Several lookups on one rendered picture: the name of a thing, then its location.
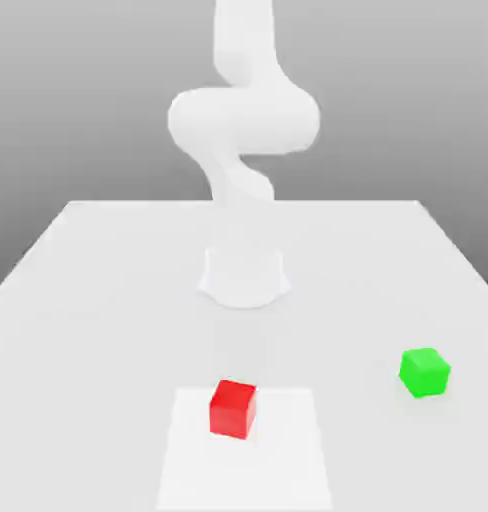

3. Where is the small red cube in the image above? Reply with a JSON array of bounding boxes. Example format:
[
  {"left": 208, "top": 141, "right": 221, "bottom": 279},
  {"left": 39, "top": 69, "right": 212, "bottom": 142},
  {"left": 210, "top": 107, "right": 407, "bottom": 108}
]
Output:
[{"left": 208, "top": 378, "right": 258, "bottom": 441}]

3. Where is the small green cube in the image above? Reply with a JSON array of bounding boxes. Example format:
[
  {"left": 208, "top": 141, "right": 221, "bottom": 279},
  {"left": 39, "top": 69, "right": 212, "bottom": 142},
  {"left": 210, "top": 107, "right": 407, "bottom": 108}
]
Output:
[{"left": 398, "top": 346, "right": 452, "bottom": 400}]

